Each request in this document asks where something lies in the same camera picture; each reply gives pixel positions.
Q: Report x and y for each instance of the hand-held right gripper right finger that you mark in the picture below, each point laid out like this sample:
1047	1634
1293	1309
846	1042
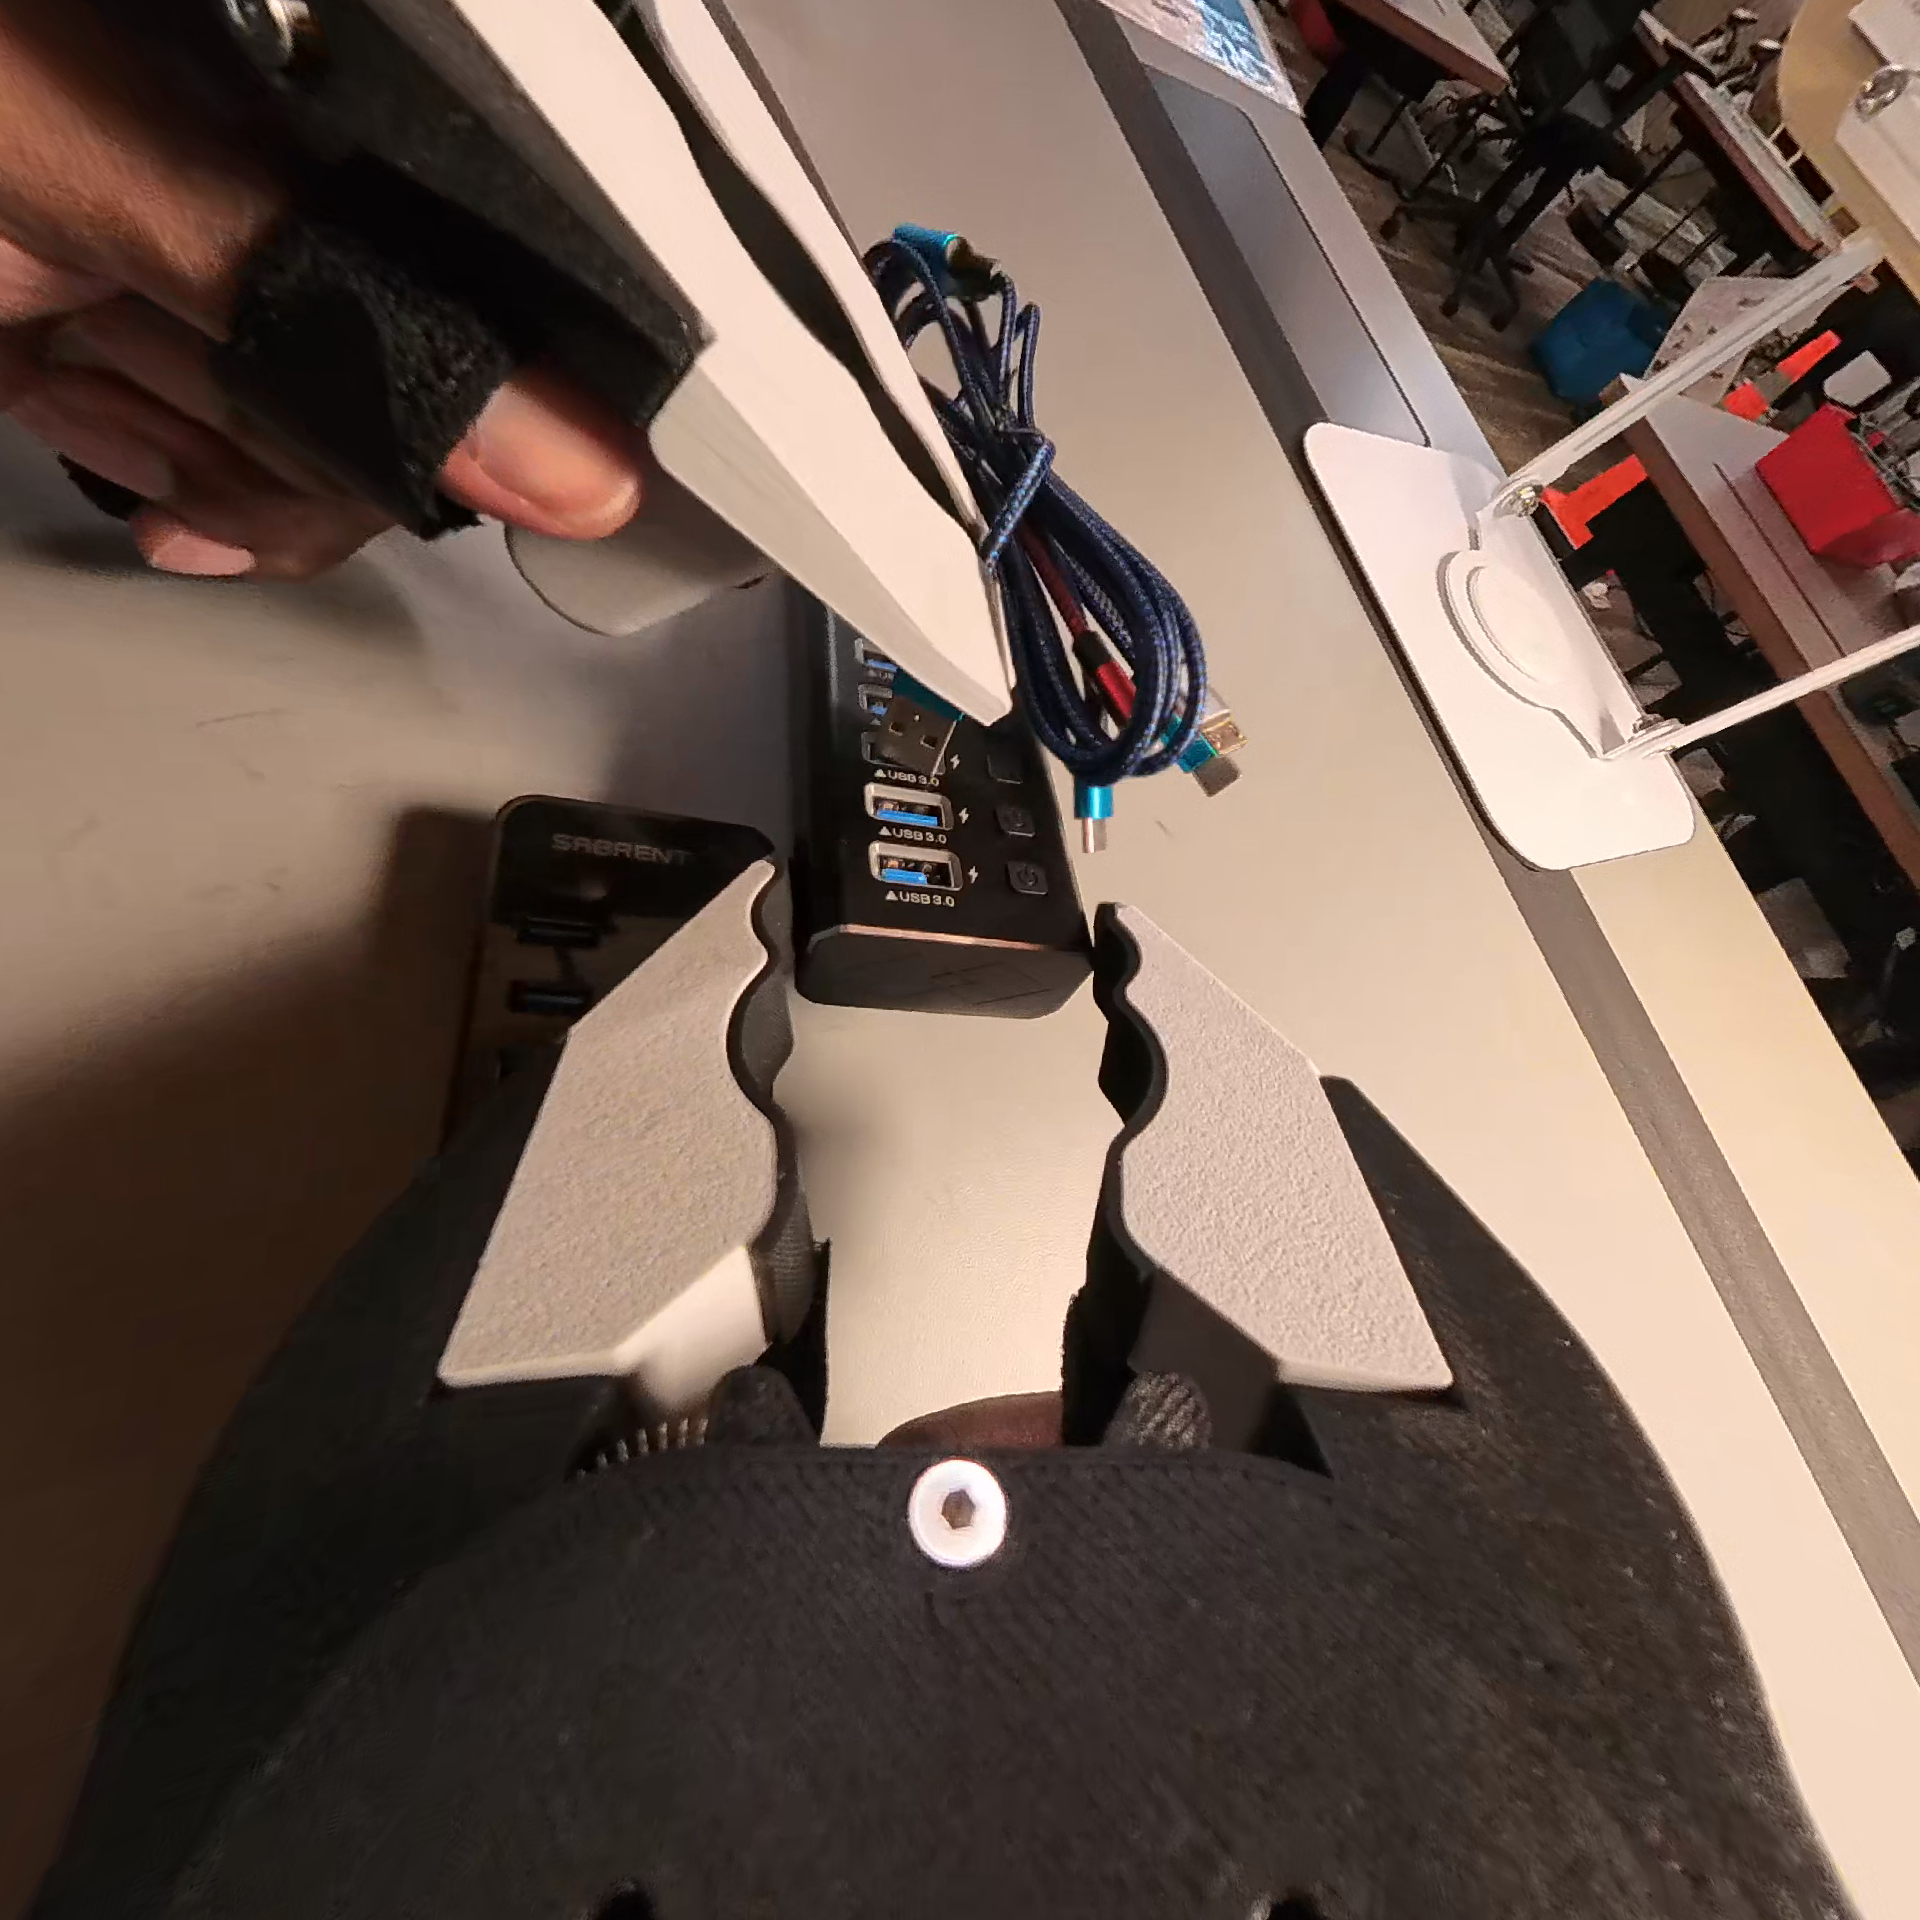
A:
1263	1194

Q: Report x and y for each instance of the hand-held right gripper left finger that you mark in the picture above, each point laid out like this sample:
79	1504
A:
629	1140

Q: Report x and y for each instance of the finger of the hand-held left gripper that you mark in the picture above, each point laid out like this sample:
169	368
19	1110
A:
780	184
748	374

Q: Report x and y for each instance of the glossy black usb hub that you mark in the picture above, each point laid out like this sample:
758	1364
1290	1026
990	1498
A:
599	881

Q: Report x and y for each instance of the person's left hand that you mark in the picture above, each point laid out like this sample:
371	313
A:
103	253

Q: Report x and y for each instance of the blue printed sheet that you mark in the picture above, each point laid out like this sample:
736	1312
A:
1219	36

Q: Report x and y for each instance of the white document stand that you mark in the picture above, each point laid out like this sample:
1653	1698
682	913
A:
1398	494

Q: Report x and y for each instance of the black office chair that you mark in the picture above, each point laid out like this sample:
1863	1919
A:
1564	152

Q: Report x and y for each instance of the blue storage crate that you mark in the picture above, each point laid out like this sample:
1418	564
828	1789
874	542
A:
1593	335

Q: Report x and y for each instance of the red box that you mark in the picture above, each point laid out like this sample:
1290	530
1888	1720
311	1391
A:
1842	492

